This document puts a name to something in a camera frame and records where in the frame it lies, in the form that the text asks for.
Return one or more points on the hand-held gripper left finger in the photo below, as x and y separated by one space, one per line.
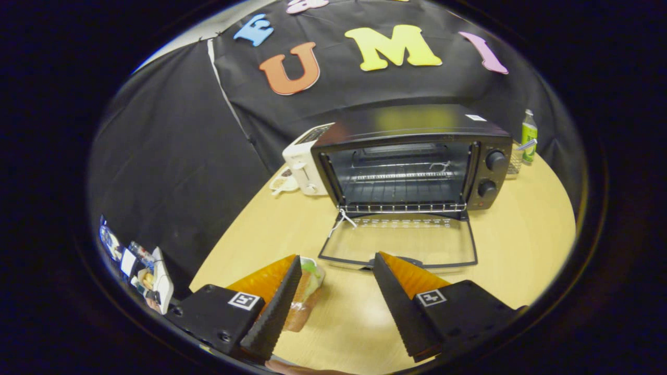
276 312

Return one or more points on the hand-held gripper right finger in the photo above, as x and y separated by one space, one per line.
398 307

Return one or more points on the sandwich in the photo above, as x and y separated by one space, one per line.
308 291

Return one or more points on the black toaster oven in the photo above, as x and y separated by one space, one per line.
417 122

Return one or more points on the white pop-up toaster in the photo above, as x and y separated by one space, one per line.
302 161

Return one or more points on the white plastic container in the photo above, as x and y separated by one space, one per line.
162 284

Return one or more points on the small white dish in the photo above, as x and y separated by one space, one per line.
284 183

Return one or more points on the clear plastic bottle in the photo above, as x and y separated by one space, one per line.
140 252

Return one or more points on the blue white packet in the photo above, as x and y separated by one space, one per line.
110 240

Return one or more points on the black backdrop cloth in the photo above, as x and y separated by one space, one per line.
182 156

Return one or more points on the green plastic bottle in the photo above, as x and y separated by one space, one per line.
529 135

